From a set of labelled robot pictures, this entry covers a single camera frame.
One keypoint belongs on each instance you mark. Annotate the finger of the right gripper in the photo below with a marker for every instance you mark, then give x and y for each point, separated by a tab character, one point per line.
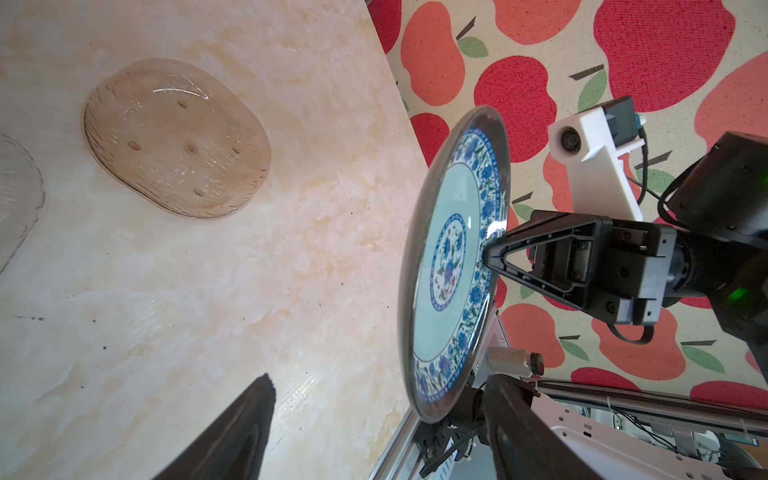
555	254

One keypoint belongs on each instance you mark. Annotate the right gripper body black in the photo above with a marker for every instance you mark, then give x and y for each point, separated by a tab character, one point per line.
639	266

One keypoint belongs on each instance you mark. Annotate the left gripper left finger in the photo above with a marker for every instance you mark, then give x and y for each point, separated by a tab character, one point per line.
233	446

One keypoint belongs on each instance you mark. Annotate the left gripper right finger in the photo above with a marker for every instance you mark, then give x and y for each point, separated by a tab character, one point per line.
523	446

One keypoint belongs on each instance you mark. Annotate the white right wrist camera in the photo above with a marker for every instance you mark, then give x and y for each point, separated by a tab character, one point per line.
591	144

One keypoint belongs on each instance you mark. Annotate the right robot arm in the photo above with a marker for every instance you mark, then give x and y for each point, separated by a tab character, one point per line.
710	241

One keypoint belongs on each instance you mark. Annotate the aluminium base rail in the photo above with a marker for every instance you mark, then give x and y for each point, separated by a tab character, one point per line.
418	449

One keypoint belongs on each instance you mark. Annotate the brown tinted glass plate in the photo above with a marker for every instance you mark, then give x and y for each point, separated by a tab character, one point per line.
178	137

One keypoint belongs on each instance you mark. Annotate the clear glass plate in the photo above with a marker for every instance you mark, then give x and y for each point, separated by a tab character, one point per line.
22	197

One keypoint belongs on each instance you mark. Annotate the blue floral ceramic plate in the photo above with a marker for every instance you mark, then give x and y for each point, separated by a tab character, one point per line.
446	292

